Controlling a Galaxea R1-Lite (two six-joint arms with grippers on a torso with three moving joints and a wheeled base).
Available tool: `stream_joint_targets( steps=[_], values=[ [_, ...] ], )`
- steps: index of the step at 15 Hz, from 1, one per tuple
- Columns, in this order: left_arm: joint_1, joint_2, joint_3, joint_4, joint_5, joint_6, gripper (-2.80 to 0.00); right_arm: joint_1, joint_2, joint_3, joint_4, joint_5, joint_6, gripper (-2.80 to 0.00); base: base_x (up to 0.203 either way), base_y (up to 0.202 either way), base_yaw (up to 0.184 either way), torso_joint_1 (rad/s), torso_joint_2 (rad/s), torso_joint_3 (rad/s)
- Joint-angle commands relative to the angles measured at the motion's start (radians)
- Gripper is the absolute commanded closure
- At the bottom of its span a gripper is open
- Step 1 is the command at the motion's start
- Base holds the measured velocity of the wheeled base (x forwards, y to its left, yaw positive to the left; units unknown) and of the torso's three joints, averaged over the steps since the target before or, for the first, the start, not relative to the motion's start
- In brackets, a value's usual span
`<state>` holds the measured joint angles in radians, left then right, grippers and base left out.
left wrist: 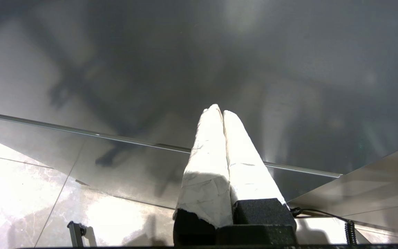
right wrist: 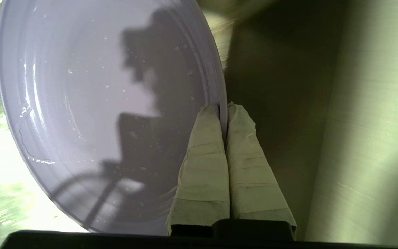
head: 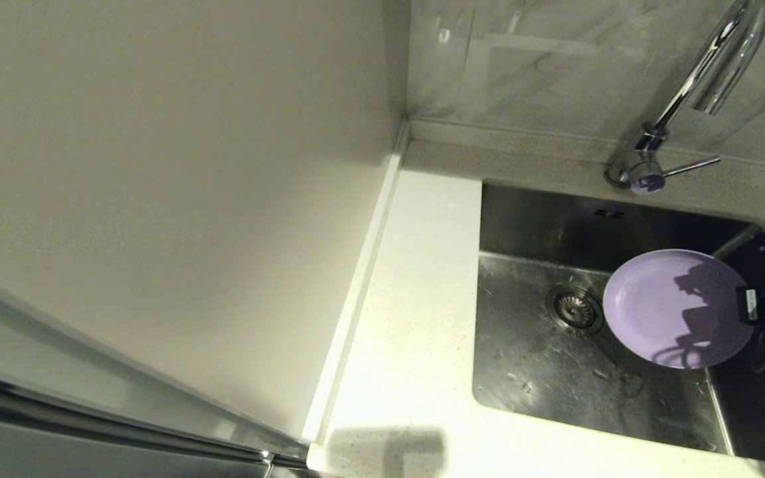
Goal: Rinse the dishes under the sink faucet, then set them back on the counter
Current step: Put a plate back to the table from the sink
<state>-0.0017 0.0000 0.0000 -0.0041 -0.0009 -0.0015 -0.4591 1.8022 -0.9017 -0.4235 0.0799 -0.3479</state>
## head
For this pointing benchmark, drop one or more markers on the chrome gooseneck faucet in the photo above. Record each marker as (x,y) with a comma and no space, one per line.
(684,86)

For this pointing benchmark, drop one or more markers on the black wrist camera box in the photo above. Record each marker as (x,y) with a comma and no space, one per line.
(749,305)

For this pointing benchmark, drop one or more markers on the round metal drain strainer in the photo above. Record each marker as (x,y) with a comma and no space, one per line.
(574,309)

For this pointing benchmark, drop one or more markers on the white trim strip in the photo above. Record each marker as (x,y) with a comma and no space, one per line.
(356,285)

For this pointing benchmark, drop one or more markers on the stainless steel sink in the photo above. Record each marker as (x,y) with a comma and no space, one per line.
(522,372)

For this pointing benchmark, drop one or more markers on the white cabinet side panel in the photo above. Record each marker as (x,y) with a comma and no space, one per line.
(157,166)

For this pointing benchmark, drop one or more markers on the stainless steel appliance door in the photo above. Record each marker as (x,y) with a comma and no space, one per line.
(24,458)

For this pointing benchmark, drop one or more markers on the pale blue plate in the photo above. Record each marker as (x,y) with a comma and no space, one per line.
(655,305)

